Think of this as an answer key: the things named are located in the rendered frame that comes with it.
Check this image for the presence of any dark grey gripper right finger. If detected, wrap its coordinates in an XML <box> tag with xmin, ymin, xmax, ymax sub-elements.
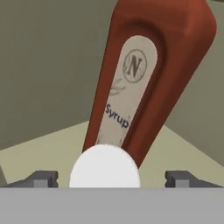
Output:
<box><xmin>164</xmin><ymin>170</ymin><xmax>223</xmax><ymax>189</ymax></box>

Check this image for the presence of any brown syrup bottle white cap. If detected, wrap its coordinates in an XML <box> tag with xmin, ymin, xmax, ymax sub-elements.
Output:
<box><xmin>68</xmin><ymin>0</ymin><xmax>218</xmax><ymax>189</ymax></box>

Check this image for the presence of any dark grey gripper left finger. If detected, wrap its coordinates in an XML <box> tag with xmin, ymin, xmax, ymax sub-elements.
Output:
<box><xmin>3</xmin><ymin>170</ymin><xmax>60</xmax><ymax>189</ymax></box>

